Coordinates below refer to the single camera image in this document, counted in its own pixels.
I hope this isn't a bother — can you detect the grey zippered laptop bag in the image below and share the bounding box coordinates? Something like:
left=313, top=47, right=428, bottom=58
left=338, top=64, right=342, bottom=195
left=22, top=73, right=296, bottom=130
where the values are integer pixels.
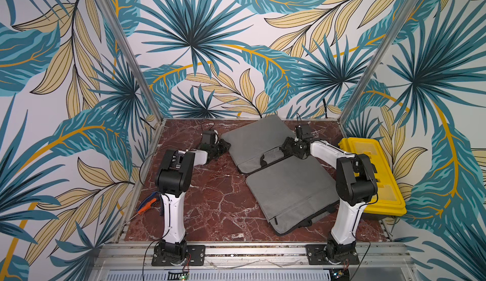
left=221, top=115, right=296, bottom=174

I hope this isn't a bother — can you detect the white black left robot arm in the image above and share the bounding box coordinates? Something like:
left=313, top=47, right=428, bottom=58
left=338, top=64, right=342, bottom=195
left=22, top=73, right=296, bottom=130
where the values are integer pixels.
left=154, top=139, right=231, bottom=244

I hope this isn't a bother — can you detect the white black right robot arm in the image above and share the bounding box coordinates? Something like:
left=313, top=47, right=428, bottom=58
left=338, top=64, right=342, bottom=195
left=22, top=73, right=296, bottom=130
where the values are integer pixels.
left=280, top=137, right=378, bottom=247

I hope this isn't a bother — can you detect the orange blue hand tool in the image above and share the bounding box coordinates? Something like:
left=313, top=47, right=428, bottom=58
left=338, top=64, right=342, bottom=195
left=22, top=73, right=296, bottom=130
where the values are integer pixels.
left=136, top=192, right=160, bottom=215

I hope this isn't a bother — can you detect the yellow black toolbox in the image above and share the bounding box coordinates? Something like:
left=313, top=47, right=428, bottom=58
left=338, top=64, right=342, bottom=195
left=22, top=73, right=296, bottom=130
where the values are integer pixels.
left=337, top=137, right=407, bottom=221

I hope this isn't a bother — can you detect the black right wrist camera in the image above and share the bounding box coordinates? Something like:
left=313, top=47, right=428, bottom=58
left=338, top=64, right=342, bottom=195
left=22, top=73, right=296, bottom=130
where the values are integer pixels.
left=295, top=124, right=314, bottom=142

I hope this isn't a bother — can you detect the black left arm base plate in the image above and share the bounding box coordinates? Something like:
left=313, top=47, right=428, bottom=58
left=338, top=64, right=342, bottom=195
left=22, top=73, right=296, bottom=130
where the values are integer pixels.
left=151, top=241, right=206, bottom=267

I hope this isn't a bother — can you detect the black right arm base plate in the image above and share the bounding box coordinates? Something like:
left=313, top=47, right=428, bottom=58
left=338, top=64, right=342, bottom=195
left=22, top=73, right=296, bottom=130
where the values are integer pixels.
left=305, top=241, right=359, bottom=265

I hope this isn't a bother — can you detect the aluminium front rail frame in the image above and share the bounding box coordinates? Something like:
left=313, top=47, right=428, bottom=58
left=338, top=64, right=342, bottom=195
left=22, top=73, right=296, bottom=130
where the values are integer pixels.
left=88, top=242, right=420, bottom=280

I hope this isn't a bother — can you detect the aluminium corner post left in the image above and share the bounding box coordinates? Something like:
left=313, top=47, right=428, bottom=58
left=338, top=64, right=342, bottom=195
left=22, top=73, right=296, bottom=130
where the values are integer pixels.
left=95, top=0, right=164, bottom=124

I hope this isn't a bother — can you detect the aluminium corner post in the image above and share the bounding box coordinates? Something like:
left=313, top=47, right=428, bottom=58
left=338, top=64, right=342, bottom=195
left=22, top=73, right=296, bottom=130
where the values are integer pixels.
left=338, top=0, right=419, bottom=127
left=95, top=0, right=164, bottom=124

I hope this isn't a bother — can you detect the aluminium corner post right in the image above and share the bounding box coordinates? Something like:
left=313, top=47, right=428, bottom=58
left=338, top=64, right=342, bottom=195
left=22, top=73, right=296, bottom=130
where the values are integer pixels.
left=338, top=0, right=419, bottom=127

